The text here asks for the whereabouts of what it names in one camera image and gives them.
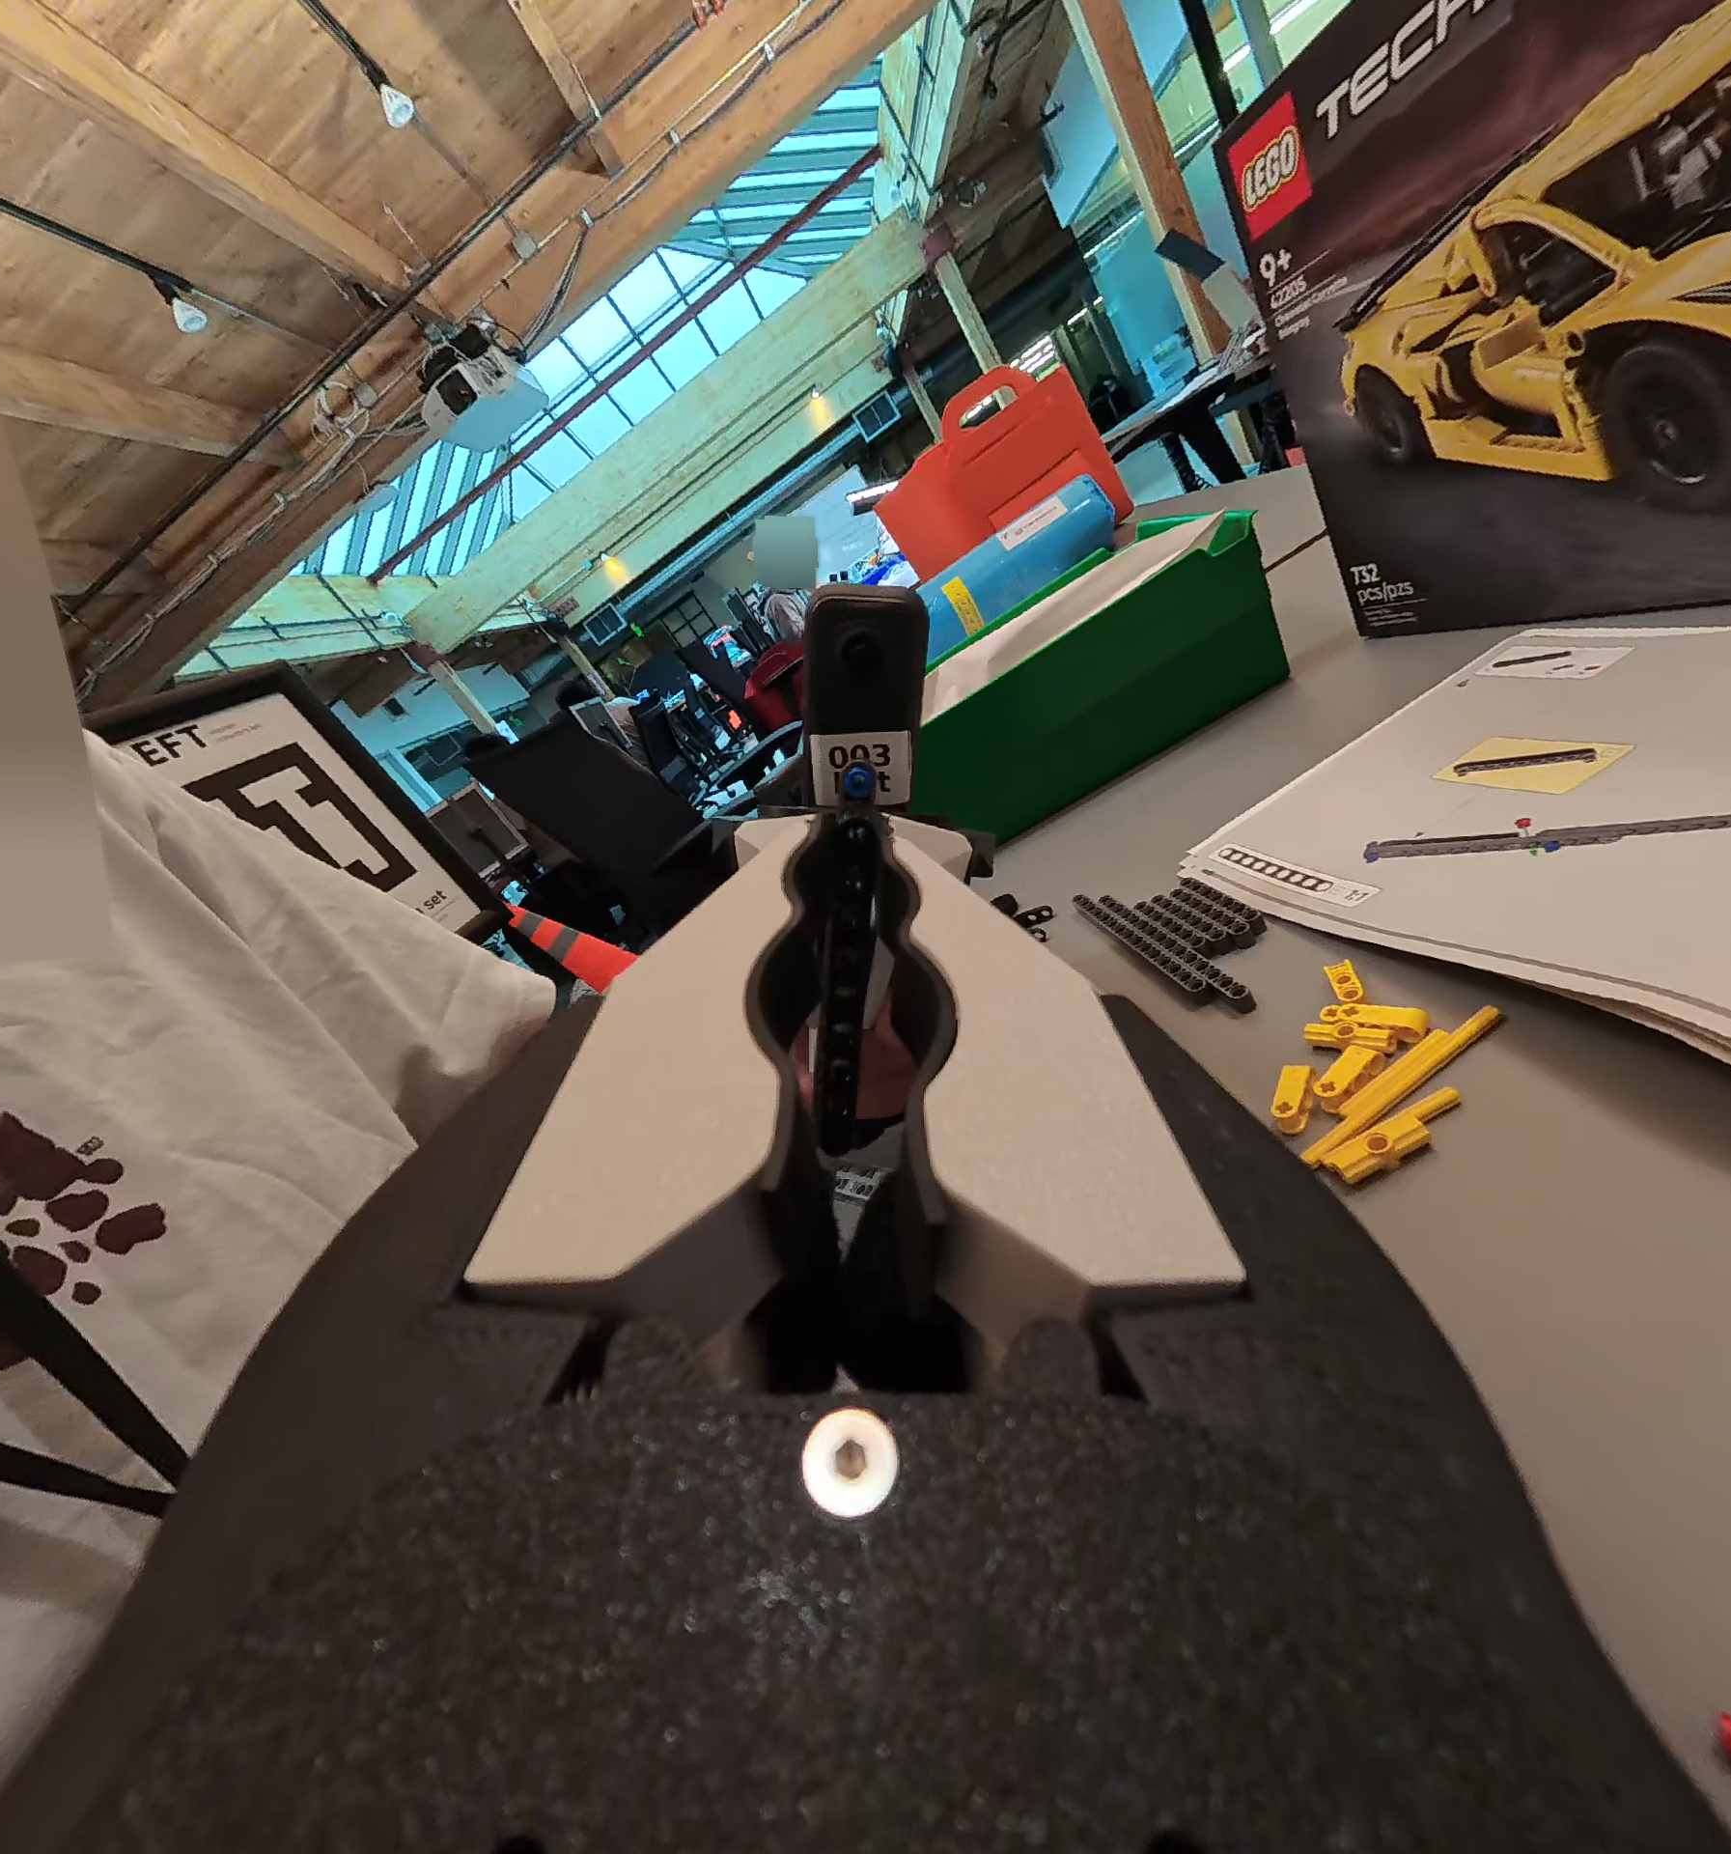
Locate black framed sign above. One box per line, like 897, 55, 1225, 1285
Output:
83, 663, 516, 947

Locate toy car set box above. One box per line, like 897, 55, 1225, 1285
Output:
1213, 0, 1731, 643

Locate green plastic bin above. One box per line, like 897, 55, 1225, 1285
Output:
915, 507, 1294, 844

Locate black office chair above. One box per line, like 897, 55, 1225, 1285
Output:
464, 711, 759, 952

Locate white instruction booklet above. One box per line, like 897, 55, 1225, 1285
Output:
1184, 622, 1731, 1092

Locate white paper liner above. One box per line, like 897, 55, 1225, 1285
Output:
922, 513, 1230, 714

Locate blue plastic roll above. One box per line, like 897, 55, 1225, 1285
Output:
915, 470, 1138, 669

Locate pile of yellow toy pieces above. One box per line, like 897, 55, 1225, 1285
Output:
1300, 960, 1507, 1189

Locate orange carry case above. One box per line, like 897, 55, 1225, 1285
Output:
877, 366, 1135, 583

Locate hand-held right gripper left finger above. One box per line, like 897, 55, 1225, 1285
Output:
464, 825, 826, 1379

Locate black lanyard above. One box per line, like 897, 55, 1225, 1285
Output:
0, 1179, 197, 1520

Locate long black toy beam assembly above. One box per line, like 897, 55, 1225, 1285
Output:
815, 765, 888, 1160

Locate white ceiling projector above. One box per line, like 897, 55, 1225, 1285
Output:
415, 322, 551, 453

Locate orange grey striped object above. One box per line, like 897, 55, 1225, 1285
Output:
500, 905, 638, 996

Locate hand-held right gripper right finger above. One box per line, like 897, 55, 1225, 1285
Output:
879, 828, 1250, 1331

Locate stack of black toy beams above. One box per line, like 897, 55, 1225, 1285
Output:
1072, 872, 1267, 1015

